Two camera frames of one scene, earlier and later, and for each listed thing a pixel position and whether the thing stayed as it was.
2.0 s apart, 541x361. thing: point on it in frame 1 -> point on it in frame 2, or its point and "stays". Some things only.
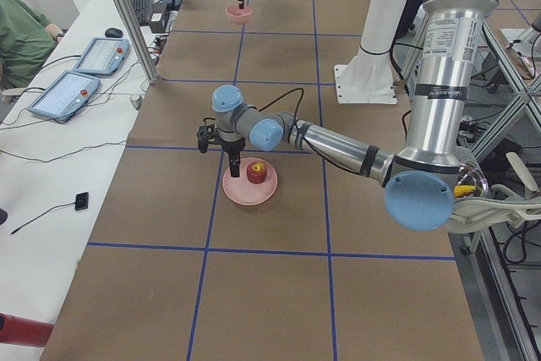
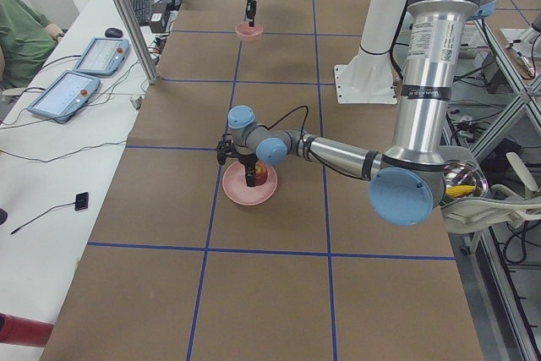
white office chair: x=502 y=205 stays
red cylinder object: x=24 y=331 stays
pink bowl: x=238 y=16 -> x=248 y=34
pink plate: x=243 y=191 stays
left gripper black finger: x=234 y=161 -> x=249 y=172
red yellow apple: x=256 y=172 stays
